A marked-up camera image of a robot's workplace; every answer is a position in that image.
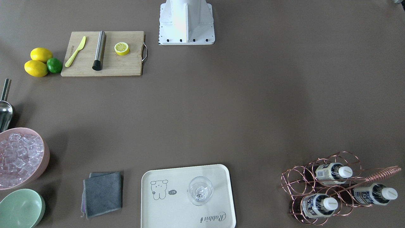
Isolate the copper wire bottle basket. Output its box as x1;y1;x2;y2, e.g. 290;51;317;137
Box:
281;151;401;225

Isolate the tea bottle taken out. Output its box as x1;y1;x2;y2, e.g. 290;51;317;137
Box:
289;193;339;220

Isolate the clear wine glass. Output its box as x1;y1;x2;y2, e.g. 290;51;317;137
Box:
187;176;214;206

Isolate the bamboo cutting board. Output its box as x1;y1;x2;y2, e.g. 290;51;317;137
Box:
61;31;146;77

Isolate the cream rabbit tray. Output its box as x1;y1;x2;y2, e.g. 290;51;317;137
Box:
141;164;237;228

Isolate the half lemon slice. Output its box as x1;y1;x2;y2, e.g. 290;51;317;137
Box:
114;42;130;56

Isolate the steel muddler black tip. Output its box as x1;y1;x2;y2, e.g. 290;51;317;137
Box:
92;31;106;71

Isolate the grey folded cloth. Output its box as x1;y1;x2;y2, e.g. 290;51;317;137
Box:
81;172;122;219

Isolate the yellow plastic knife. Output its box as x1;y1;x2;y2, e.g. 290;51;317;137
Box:
65;36;86;67

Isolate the green lime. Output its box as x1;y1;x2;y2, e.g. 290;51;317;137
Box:
46;58;63;73

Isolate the yellow lemon upper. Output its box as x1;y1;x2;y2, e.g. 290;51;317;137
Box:
30;47;53;63

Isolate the yellow lemon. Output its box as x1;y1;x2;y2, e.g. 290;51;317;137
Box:
24;60;48;77
30;47;53;63

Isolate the yellow lemon lower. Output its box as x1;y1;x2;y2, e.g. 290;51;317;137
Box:
24;60;48;77

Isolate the pink bowl with ice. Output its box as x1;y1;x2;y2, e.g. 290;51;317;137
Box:
0;128;50;190

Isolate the steel ice scoop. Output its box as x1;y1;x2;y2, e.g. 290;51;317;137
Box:
0;78;14;133

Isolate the green bowl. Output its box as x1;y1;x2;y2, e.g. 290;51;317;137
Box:
0;189;46;228

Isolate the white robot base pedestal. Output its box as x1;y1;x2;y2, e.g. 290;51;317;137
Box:
158;0;215;45

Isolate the tea bottle near pedestal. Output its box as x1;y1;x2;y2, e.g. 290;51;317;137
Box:
315;162;353;186

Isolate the tea bottle by handle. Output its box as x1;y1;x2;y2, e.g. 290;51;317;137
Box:
352;183;398;206

